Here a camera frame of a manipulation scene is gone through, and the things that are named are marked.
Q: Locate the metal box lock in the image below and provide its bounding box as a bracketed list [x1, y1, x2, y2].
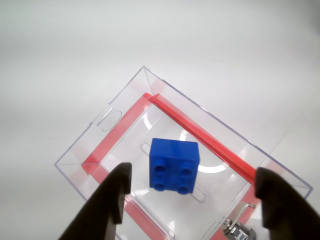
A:
[221, 201, 257, 240]

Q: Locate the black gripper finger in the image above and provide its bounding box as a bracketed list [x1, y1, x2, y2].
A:
[58, 161, 133, 240]
[254, 166, 320, 240]

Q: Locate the transparent plastic box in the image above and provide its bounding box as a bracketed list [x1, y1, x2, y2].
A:
[54, 65, 313, 240]

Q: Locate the blue lego brick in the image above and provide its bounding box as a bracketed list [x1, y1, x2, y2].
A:
[149, 137, 201, 195]

